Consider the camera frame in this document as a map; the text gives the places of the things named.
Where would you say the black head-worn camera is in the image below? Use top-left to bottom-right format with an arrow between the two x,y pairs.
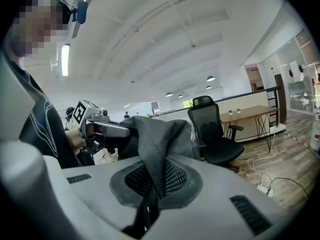
71,0 -> 90,25

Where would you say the person's head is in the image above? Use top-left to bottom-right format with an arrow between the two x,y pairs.
11,0 -> 72,59

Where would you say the white half-height partition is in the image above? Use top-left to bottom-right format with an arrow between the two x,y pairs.
158,90 -> 270,143

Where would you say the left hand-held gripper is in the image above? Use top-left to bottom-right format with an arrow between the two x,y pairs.
71,99 -> 132,155

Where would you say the person's left forearm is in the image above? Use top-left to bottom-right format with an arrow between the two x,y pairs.
65,129 -> 86,152

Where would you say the long ceiling tube light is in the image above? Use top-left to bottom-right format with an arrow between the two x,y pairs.
61,43 -> 71,77

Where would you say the black mesh office chair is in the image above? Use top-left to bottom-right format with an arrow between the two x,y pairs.
187,95 -> 245,174

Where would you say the glass partition wall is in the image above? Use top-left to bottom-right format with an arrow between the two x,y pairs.
274,30 -> 317,114

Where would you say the person's black printed shirt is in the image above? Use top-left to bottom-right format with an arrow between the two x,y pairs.
4,55 -> 82,170

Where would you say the black ladder shelf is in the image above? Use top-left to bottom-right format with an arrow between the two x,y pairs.
266,88 -> 280,110

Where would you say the black cable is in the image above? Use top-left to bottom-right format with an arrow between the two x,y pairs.
267,177 -> 311,199

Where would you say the white power strip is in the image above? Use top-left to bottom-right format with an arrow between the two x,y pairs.
256,183 -> 275,198

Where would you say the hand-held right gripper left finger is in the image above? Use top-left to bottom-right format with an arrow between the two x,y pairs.
62,156 -> 161,232

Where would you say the white paper poster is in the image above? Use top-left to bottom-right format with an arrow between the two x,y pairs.
289,61 -> 304,83

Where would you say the white cable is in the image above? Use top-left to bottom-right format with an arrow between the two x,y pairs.
246,132 -> 279,188

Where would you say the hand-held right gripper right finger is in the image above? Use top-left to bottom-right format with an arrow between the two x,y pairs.
144,155 -> 302,240

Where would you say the brown wooden post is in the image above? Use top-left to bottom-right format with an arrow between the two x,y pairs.
274,74 -> 288,125

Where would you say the ceiling air vent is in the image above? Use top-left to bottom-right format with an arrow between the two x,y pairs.
71,21 -> 81,40

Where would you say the wooden table with metal legs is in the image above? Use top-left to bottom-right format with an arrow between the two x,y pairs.
219,105 -> 280,153

